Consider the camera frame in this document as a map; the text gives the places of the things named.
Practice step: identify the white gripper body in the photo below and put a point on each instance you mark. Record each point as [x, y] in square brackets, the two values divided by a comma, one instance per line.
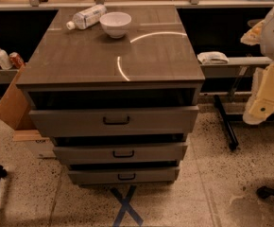
[261, 106]

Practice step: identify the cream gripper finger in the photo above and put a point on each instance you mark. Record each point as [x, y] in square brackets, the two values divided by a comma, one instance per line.
[253, 36]

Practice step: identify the grey top drawer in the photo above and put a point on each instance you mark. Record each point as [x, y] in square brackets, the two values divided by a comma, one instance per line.
[110, 122]

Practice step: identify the grey drawer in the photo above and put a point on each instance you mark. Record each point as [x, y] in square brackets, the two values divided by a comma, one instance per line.
[114, 154]
[110, 122]
[137, 175]

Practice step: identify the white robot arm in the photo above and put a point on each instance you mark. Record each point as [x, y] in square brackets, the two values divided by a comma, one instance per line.
[267, 36]

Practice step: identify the grey middle drawer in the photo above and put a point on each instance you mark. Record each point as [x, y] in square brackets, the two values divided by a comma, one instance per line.
[114, 154]

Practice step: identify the grey bottom drawer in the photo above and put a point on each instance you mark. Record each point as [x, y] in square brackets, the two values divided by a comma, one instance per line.
[137, 175]

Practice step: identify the grey drawer cabinet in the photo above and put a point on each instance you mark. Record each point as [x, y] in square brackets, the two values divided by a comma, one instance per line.
[153, 66]

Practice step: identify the folded white cloth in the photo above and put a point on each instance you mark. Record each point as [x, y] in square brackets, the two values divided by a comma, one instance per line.
[213, 57]

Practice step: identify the black table leg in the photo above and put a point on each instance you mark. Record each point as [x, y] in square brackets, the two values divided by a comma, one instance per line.
[233, 142]

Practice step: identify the black chair base right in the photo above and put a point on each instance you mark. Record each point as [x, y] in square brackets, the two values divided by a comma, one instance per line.
[264, 192]

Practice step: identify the white ceramic bowl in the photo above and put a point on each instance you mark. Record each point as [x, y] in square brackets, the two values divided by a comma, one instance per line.
[116, 24]

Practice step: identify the clear plastic water bottle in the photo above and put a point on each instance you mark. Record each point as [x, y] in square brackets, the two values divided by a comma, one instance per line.
[86, 18]

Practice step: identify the brown cardboard box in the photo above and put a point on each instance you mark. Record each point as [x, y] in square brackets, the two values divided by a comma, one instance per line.
[14, 107]

